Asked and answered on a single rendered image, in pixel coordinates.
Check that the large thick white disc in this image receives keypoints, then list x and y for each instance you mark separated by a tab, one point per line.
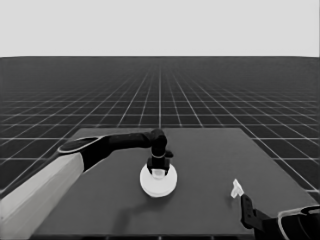
156	186

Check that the small white T-shaped piece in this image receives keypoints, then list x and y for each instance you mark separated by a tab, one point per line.
236	190

